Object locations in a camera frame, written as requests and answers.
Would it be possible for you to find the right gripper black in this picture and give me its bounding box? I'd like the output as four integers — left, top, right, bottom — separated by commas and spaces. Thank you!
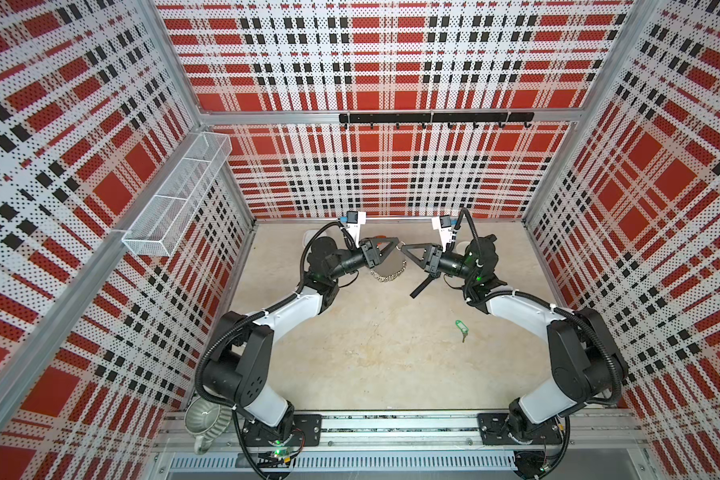
401, 245, 475, 284

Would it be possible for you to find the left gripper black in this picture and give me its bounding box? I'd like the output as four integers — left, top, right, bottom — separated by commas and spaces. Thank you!
328, 237, 398, 281

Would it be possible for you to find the silver keyring with chain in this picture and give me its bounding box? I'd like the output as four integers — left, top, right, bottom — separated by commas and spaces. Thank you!
369, 251, 407, 283

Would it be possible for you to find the green tagged key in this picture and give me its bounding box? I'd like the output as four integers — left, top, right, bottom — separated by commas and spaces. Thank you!
455, 320, 469, 342

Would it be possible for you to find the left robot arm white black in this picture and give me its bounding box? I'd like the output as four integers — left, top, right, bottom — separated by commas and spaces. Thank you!
194, 220, 399, 444

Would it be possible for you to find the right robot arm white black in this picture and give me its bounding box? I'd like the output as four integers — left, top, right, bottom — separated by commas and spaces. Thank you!
397, 209, 628, 444

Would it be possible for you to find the black wrist watch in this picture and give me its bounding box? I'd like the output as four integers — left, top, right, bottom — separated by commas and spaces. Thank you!
410, 275, 435, 299

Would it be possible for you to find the white ceramic mug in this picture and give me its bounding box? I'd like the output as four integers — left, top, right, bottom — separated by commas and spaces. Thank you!
454, 240, 480, 257

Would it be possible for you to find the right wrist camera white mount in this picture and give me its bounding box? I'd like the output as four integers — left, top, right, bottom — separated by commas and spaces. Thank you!
431, 215, 455, 250

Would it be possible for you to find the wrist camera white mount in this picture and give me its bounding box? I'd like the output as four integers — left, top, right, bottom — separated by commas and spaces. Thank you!
339, 210, 367, 244
431, 215, 455, 250

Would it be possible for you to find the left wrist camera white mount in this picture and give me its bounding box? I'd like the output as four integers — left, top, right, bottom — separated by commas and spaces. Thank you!
339, 210, 367, 244

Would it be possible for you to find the black hook rail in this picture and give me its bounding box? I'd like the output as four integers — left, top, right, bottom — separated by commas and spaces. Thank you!
338, 111, 535, 126

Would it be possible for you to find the white wire mesh basket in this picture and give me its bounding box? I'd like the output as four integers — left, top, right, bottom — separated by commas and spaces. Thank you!
122, 132, 231, 257

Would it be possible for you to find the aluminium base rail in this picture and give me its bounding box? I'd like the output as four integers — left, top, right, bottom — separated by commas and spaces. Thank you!
149, 409, 655, 480

